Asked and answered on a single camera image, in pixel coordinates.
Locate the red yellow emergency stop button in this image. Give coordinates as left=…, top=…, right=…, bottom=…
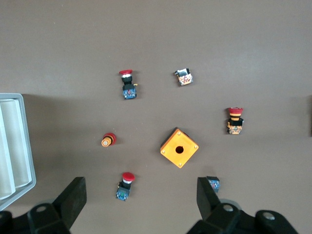
left=226, top=106, right=245, bottom=136

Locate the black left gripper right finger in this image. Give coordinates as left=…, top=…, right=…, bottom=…
left=186, top=176, right=299, bottom=234

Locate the white ribbed tray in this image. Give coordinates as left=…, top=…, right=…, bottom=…
left=0, top=93, right=37, bottom=212

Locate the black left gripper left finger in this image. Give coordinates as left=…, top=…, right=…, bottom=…
left=0, top=176, right=88, bottom=234

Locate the orange button enclosure box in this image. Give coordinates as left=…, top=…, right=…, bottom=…
left=160, top=127, right=199, bottom=169

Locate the red yellow button head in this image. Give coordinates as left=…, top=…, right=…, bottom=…
left=101, top=132, right=117, bottom=147

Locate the red push button blue block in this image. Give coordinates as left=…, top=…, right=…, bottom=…
left=118, top=69, right=138, bottom=100
left=206, top=175, right=221, bottom=194
left=115, top=172, right=136, bottom=202

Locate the orange black contact block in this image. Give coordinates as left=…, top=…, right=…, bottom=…
left=174, top=68, right=194, bottom=87

